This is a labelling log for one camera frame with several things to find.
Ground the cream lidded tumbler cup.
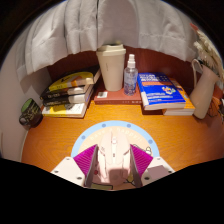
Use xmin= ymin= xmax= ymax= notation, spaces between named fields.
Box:
xmin=95 ymin=41 xmax=127 ymax=92

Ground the white and yellow book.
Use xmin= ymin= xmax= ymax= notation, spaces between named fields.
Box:
xmin=41 ymin=99 xmax=90 ymax=119

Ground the white ceramic pitcher vase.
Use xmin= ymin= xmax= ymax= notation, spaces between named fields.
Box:
xmin=189 ymin=58 xmax=220 ymax=120

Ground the blue cover book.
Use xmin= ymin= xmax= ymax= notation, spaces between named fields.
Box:
xmin=137 ymin=72 xmax=187 ymax=111

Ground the round light blue mouse pad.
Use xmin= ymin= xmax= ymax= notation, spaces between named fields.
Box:
xmin=70 ymin=120 xmax=160 ymax=191

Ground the black cover book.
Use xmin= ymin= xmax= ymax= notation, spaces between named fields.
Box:
xmin=39 ymin=83 xmax=94 ymax=100

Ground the pink white computer mouse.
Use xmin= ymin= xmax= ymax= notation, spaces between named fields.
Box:
xmin=91 ymin=130 xmax=132 ymax=186

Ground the dark mug with green inside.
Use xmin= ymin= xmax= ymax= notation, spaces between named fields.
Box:
xmin=18 ymin=97 xmax=44 ymax=129

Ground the clear spray bottle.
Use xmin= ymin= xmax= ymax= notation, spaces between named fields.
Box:
xmin=123 ymin=53 xmax=139 ymax=97

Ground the orange cover book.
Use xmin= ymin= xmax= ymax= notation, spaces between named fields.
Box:
xmin=162 ymin=78 xmax=196 ymax=117

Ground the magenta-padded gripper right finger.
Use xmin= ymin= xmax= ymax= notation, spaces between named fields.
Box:
xmin=129 ymin=144 xmax=175 ymax=187

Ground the reddish brown flat book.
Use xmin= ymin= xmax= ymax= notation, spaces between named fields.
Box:
xmin=93 ymin=78 xmax=143 ymax=106

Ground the yellow cover book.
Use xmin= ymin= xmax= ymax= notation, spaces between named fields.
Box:
xmin=48 ymin=68 xmax=102 ymax=93

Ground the dark book with white pages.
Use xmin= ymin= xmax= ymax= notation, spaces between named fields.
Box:
xmin=42 ymin=87 xmax=95 ymax=108

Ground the white pleated curtain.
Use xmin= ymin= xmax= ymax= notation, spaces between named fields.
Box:
xmin=14 ymin=0 xmax=201 ymax=83

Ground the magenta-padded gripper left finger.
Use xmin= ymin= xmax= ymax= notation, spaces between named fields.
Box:
xmin=50 ymin=144 xmax=100 ymax=188

